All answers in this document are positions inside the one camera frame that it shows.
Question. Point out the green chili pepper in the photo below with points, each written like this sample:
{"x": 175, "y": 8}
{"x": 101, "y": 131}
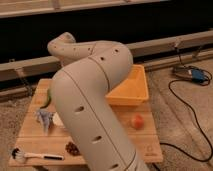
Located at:
{"x": 47, "y": 101}

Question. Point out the white dish brush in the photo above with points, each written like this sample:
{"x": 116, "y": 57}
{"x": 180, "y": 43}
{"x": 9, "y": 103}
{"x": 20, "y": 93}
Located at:
{"x": 21, "y": 156}

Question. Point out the blue power adapter box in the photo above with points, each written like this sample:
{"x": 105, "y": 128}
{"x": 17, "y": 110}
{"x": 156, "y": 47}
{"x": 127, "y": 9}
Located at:
{"x": 189, "y": 73}

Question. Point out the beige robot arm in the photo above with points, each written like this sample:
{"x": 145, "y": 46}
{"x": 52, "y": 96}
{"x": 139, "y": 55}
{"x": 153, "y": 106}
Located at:
{"x": 90, "y": 70}

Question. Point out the yellow plastic bin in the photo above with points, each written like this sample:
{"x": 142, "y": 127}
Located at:
{"x": 132, "y": 91}

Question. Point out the blue grey crumpled cloth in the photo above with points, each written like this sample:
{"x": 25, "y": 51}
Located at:
{"x": 45, "y": 118}

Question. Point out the brown grape bunch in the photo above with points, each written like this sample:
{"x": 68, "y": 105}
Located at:
{"x": 72, "y": 149}

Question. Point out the white round container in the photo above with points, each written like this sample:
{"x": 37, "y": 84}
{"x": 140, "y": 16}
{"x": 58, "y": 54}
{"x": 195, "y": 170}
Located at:
{"x": 56, "y": 120}

